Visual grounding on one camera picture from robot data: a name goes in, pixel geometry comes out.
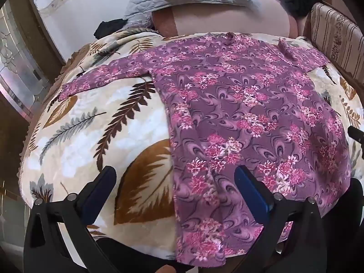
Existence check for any pink pillow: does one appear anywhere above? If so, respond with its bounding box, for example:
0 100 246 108
152 0 299 42

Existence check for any grey quilted cloth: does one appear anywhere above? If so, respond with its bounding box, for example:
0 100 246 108
124 0 260 32

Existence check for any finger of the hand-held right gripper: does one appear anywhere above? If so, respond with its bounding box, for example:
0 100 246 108
348 126 364 140

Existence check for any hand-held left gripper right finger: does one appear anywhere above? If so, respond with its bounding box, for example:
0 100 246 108
234 166 328 273

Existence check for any purple floral shirt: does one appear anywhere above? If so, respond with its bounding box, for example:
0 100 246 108
58 33 351 268

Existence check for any striped sofa cushion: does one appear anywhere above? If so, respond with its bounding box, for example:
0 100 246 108
308 2 364 77

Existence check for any wooden door with glass panel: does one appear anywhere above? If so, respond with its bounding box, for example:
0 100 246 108
0 0 67 120

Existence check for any leaf print blanket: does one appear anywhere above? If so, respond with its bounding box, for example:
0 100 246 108
18 28 364 260

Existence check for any small black cloth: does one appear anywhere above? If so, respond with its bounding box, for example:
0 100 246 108
94 18 128 38

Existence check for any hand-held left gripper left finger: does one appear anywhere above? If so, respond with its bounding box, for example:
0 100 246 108
24 166 120 273

